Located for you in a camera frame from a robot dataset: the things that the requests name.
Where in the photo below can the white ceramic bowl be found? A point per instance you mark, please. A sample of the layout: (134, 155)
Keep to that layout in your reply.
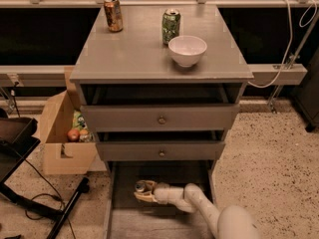
(186, 50)

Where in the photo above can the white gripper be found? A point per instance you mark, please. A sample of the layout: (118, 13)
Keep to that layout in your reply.
(163, 193)

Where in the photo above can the green soda can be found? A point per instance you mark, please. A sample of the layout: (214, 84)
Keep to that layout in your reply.
(170, 24)

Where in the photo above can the grey drawer cabinet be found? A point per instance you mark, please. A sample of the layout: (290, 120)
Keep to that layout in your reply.
(137, 55)

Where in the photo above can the green snack bag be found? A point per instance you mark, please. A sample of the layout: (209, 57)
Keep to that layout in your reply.
(78, 121)

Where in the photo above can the red apple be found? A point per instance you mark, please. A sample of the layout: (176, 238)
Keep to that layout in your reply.
(73, 135)

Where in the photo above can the grey top drawer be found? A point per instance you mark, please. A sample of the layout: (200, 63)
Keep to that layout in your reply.
(158, 108)

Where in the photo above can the silver blue redbull can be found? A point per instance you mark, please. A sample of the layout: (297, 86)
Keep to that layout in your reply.
(140, 187)

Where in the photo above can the grey bottom drawer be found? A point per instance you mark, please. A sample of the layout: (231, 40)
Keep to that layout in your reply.
(129, 218)

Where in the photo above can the dark cabinet at right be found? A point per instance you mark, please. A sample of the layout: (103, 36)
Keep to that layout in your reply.
(306, 95)

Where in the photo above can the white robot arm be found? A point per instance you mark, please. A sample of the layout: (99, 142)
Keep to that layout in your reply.
(233, 222)

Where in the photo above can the orange soda can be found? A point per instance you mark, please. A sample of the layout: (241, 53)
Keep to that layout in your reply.
(114, 15)

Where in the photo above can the cardboard box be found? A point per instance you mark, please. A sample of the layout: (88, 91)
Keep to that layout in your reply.
(61, 156)

